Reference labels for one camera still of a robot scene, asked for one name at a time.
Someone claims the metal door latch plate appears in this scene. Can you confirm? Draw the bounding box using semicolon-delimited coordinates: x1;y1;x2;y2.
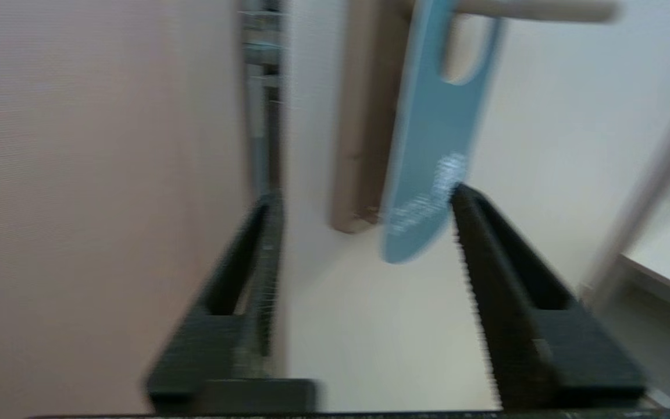
238;0;287;201

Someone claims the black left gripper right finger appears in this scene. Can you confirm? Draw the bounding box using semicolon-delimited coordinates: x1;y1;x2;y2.
449;183;648;411

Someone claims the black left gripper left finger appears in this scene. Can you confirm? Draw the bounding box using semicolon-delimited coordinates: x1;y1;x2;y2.
145;191;319;415

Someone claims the beige door frame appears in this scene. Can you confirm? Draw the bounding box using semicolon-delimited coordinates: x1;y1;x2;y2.
195;0;260;245

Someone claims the white room door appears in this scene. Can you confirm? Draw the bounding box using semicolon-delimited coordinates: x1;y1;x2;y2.
280;0;670;411

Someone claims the brown metal lock plate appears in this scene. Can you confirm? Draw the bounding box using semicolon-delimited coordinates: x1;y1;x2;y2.
329;0;418;235

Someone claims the white door hanger sign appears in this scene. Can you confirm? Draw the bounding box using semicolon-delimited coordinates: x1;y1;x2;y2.
380;0;508;265

